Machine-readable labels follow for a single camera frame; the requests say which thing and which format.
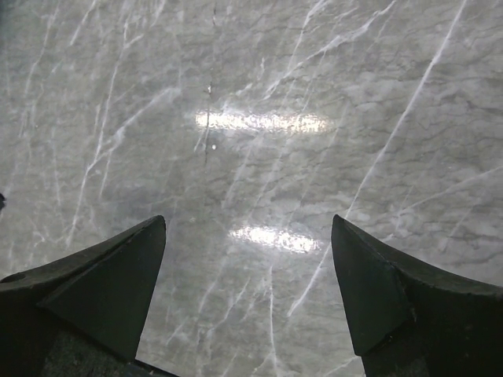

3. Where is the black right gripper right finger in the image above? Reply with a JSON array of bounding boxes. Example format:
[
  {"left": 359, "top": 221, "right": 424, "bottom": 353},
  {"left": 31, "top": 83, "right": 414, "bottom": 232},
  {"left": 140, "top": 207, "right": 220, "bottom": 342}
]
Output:
[{"left": 331, "top": 215, "right": 502, "bottom": 376}]

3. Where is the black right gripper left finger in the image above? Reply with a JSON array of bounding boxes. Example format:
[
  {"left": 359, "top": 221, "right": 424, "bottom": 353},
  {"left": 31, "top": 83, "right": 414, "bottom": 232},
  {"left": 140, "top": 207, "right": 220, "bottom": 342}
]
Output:
[{"left": 1, "top": 216, "right": 166, "bottom": 376}]

